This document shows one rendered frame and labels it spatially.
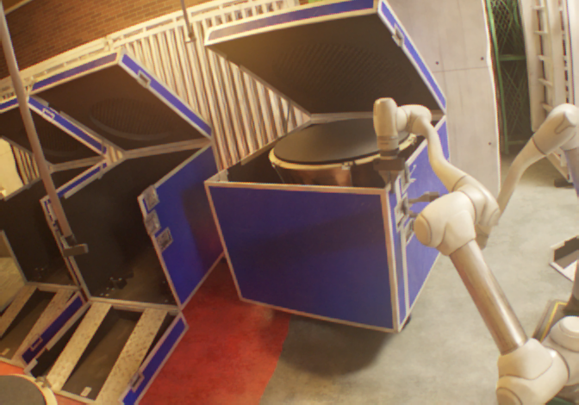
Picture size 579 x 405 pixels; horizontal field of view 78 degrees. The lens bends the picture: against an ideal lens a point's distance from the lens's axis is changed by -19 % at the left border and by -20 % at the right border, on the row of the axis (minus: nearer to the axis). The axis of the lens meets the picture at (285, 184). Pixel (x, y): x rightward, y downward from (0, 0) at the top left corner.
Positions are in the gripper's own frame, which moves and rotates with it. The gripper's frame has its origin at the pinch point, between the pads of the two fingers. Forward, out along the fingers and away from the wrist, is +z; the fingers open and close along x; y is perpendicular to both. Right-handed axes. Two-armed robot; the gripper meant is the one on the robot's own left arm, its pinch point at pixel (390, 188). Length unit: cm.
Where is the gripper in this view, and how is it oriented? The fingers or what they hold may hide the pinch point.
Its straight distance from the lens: 187.7
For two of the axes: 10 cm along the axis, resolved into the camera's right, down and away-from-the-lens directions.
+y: -5.6, 2.4, -7.9
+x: 8.2, 0.4, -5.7
